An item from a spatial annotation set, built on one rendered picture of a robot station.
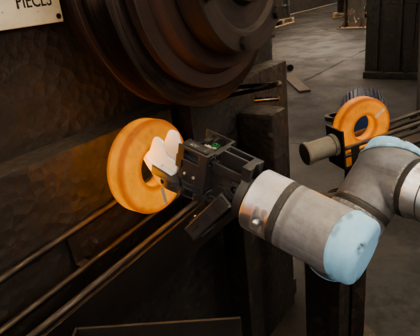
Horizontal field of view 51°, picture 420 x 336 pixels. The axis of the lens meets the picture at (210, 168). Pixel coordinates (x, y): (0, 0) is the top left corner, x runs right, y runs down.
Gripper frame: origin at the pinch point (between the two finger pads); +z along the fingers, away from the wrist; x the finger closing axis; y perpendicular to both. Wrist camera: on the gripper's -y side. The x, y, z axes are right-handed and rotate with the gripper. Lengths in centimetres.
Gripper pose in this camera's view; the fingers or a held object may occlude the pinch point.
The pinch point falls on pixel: (148, 155)
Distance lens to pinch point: 72.4
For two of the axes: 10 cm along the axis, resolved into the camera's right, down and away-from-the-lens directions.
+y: 1.3, -8.4, -5.3
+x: -5.9, 3.6, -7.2
